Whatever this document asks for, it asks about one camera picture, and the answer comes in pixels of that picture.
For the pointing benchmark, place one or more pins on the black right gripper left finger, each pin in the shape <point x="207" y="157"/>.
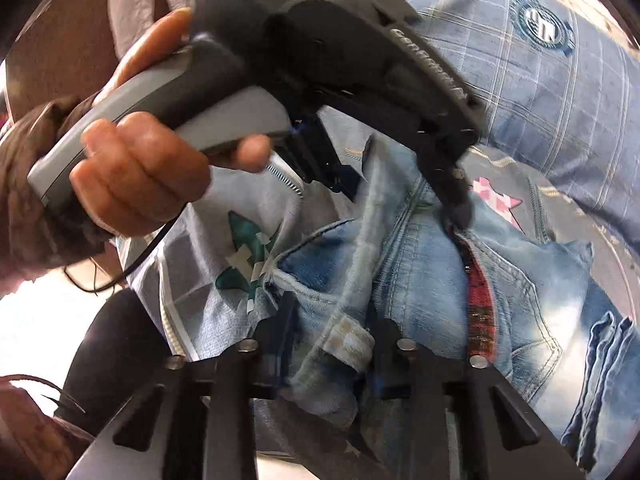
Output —
<point x="195" y="420"/>

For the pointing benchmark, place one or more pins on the light blue denim jeans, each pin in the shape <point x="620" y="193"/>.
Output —
<point x="535" y="287"/>

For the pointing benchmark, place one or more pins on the person's left hand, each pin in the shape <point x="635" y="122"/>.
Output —
<point x="138" y="173"/>

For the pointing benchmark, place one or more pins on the grey star-patterned bedsheet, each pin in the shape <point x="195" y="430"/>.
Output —
<point x="205" y="283"/>

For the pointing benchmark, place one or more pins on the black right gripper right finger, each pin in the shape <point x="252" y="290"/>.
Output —
<point x="460" y="419"/>

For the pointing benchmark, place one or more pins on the blue plaid pillow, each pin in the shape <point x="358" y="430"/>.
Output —
<point x="559" y="95"/>

